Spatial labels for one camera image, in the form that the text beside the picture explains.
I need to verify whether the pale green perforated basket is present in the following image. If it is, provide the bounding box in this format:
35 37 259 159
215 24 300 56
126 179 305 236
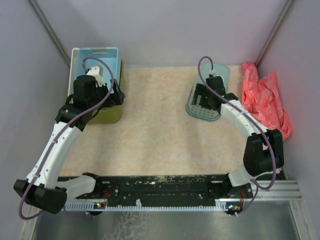
185 63 231 122

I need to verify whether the light blue perforated bin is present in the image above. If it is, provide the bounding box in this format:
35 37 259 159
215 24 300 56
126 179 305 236
77 47 121 89

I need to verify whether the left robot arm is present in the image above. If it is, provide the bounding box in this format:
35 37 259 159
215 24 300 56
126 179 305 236
13 74 120 220

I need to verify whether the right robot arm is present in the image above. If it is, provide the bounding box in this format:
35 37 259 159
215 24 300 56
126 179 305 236
186 75 284 198

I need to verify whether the olive green tub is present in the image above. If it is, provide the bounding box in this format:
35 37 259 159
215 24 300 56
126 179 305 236
73 56 125 125

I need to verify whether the white plastic bin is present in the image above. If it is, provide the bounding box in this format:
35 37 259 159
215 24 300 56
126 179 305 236
68 47 79 95

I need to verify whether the red plastic bag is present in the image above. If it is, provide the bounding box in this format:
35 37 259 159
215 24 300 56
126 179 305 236
241 63 293 141

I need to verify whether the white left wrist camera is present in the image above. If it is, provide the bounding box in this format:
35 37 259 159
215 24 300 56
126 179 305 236
86 65 107 87

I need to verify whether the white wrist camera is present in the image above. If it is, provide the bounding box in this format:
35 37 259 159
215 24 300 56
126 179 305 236
86 65 107 87
208 70 223 78

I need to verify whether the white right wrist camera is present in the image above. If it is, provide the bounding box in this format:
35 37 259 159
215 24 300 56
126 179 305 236
208 70 223 78

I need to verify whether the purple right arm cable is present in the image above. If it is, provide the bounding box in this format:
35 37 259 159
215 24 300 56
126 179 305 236
198 56 278 217

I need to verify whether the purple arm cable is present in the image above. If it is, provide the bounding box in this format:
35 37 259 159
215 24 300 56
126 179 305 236
19 56 115 221
198 56 278 217

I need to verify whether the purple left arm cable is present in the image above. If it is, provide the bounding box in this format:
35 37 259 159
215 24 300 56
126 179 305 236
19 56 115 221

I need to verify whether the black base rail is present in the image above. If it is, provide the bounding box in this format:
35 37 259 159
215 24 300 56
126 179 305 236
78 174 253 208

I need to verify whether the white slotted cable duct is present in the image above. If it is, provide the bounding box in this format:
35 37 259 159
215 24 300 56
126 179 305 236
63 199 245 211

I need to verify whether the aluminium frame rail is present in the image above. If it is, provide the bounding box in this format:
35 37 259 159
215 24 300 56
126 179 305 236
255 180 302 201

